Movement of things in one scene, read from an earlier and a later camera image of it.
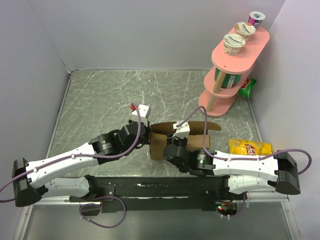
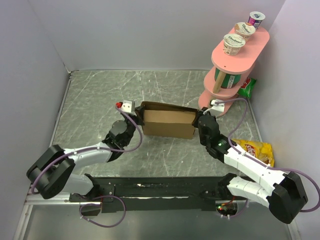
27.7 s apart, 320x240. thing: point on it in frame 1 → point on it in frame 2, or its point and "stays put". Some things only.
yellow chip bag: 249,147 stays put
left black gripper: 146,140 → 140,117
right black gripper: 170,139 → 202,112
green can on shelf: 230,81 stays put
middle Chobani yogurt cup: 244,29 stays put
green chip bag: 246,89 stays put
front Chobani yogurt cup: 232,44 stays put
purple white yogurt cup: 255,18 stays put
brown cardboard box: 159,132 → 168,120
